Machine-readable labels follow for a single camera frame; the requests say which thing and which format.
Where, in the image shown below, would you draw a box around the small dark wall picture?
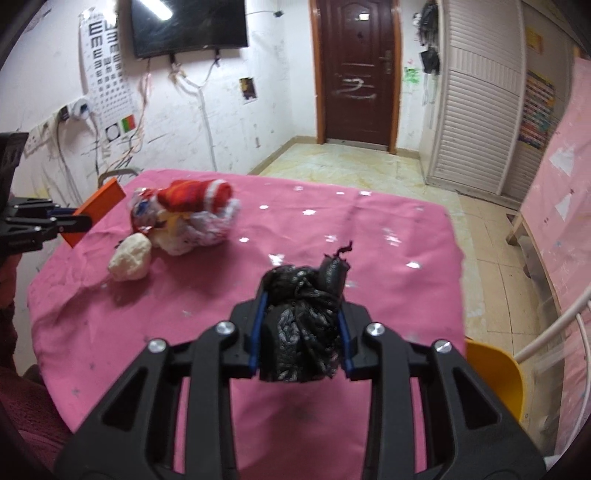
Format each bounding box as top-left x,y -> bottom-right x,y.
239,77 -> 257,102

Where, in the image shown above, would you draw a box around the yellow wardrobe sticker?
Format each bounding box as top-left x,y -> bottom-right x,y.
526,26 -> 544,55

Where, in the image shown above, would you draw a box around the white wall power strip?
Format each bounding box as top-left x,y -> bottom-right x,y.
24,97 -> 93,156

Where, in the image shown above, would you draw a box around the pink curtain sheet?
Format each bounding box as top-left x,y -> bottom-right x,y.
519,57 -> 591,455

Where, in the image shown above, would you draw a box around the dark brown door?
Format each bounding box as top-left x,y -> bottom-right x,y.
310,0 -> 402,154

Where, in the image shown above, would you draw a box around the yellow plastic bin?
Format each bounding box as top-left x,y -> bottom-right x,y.
466,338 -> 526,422

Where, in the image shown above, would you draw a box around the white louvered wardrobe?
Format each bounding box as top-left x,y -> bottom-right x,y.
421,1 -> 577,205

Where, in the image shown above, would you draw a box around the pink star tablecloth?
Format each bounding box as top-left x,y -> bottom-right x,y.
26,168 -> 467,480

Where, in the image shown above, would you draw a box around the red white snack wrapper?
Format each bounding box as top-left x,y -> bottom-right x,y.
130,179 -> 240,256

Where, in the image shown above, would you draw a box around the eye chart poster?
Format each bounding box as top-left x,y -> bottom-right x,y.
79,1 -> 138,143

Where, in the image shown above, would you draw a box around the colourful wall chart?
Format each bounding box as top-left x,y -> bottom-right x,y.
519,71 -> 556,151

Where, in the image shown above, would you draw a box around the white metal chair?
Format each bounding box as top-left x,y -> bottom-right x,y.
514,290 -> 590,467

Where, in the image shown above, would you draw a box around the red orange box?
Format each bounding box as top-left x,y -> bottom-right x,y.
73,178 -> 125,226

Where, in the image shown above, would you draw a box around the black wall television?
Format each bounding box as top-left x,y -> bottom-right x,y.
130,0 -> 249,59

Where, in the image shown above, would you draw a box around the white paper ball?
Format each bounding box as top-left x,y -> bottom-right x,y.
107,233 -> 152,282

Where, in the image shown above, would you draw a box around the black hanging bags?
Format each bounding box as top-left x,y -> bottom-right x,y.
414,0 -> 441,76

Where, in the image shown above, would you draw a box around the grey metal chair frame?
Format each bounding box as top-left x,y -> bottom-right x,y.
97,167 -> 140,188

